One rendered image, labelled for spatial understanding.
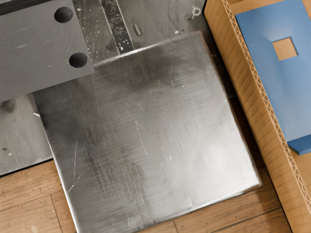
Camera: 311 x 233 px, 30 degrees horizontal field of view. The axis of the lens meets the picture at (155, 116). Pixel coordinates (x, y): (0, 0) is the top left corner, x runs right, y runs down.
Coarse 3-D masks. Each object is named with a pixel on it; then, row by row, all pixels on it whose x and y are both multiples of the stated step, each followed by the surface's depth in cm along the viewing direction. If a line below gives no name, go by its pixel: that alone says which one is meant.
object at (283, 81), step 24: (288, 0) 58; (240, 24) 57; (264, 24) 57; (288, 24) 57; (264, 48) 56; (264, 72) 56; (288, 72) 56; (288, 96) 55; (288, 120) 55; (288, 144) 53
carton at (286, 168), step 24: (216, 0) 52; (240, 0) 58; (264, 0) 58; (216, 24) 55; (240, 48) 50; (288, 48) 57; (240, 72) 52; (240, 96) 55; (264, 96) 49; (264, 120) 50; (264, 144) 52; (288, 168) 48; (288, 192) 50; (288, 216) 52
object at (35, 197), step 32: (256, 160) 55; (0, 192) 53; (32, 192) 53; (256, 192) 54; (0, 224) 52; (32, 224) 52; (64, 224) 52; (192, 224) 53; (224, 224) 53; (256, 224) 53
